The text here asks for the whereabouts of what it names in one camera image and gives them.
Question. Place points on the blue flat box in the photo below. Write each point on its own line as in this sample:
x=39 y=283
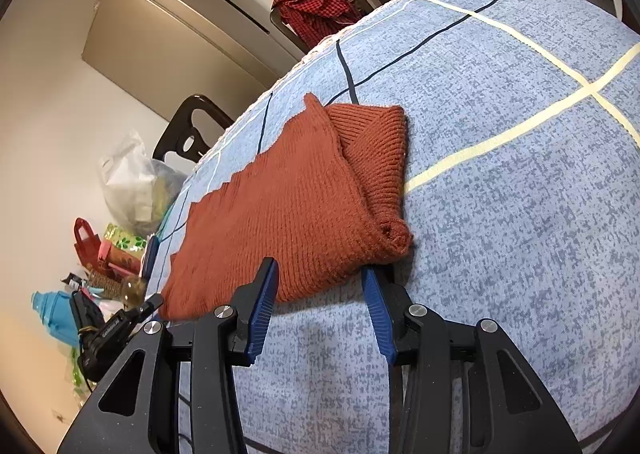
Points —
x=151 y=259

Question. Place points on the blue checked blanket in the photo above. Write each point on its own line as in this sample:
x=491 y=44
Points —
x=500 y=184

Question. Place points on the blue plastic container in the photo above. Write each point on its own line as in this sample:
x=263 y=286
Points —
x=55 y=316

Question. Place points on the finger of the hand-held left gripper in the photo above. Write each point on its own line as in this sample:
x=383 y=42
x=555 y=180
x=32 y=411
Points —
x=135 y=316

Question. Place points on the pink clear cup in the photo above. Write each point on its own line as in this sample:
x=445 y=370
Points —
x=117 y=259

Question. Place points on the brown woven basket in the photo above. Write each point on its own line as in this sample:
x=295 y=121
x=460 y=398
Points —
x=102 y=281

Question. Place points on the white plastic bag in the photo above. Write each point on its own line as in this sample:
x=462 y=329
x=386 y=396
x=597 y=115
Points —
x=125 y=179

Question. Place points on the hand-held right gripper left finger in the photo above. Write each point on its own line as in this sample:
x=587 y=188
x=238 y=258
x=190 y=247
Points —
x=262 y=314

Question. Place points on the red gift bag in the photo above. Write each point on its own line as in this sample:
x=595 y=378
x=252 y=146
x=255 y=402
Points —
x=85 y=246

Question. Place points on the beige wardrobe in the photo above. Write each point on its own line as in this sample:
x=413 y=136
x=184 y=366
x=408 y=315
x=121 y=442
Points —
x=175 y=34

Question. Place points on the rust knit sweater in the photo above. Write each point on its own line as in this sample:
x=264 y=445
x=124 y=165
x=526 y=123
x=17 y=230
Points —
x=290 y=214

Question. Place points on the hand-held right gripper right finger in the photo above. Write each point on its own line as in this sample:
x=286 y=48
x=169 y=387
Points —
x=377 y=319

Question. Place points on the green leaf print package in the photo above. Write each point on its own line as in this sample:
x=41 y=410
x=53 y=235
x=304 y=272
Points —
x=125 y=236

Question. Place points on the glass jar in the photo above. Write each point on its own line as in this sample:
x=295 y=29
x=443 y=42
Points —
x=132 y=291

